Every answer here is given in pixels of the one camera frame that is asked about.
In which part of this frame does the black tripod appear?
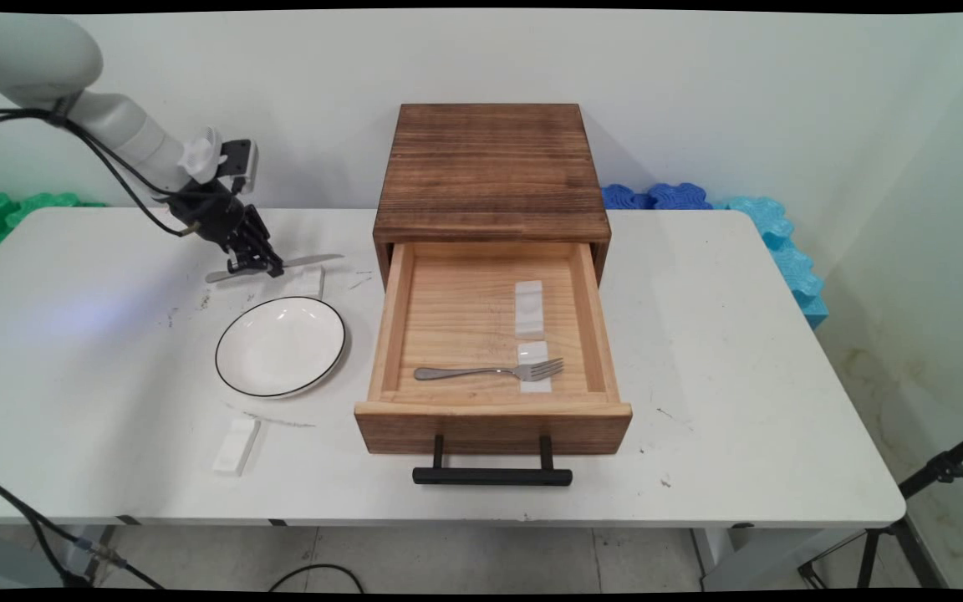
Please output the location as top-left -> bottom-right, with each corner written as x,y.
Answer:
797,422 -> 963,590

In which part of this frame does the white table leg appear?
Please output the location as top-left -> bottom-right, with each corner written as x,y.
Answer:
692,525 -> 867,593
64,525 -> 119,578

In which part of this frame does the long white ceramic cutlery rest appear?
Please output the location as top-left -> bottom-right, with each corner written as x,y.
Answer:
515,280 -> 546,340

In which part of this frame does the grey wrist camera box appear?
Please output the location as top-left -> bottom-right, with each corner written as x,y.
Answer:
218,139 -> 259,196

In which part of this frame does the light blue foam mat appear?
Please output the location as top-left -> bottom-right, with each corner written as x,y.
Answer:
711,196 -> 830,329

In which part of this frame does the silver metal fork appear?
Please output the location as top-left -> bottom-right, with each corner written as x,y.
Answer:
413,358 -> 565,385

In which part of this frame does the black floor cable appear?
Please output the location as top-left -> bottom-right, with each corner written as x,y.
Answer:
267,564 -> 365,593

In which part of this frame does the black cable with silver connector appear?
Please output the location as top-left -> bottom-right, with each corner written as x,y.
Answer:
34,518 -> 166,591

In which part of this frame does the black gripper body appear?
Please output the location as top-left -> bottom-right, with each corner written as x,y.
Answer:
168,182 -> 257,248

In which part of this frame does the light wooden drawer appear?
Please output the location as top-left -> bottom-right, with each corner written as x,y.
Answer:
354,241 -> 633,457

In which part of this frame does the silver table knife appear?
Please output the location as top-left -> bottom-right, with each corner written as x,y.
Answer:
205,253 -> 345,284

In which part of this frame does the black drawer handle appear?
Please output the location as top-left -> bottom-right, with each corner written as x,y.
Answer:
412,433 -> 573,487

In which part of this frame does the dark wooden drawer cabinet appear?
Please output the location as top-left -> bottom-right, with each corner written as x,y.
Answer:
373,103 -> 612,289

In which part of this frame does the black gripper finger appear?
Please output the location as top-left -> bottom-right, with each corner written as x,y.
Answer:
244,205 -> 286,279
227,237 -> 268,277

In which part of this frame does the white ribbed camera mount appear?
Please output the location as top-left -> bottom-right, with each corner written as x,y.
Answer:
179,125 -> 226,186

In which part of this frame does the black camera cable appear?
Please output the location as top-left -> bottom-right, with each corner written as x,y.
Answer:
0,109 -> 232,203

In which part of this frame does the dark blue foam mat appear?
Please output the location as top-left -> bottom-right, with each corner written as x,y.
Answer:
601,183 -> 713,211

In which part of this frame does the white bowl with black rim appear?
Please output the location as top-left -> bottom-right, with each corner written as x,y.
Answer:
214,296 -> 348,399

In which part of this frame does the thin black hanging cable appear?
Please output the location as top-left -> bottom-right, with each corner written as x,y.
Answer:
0,462 -> 85,589

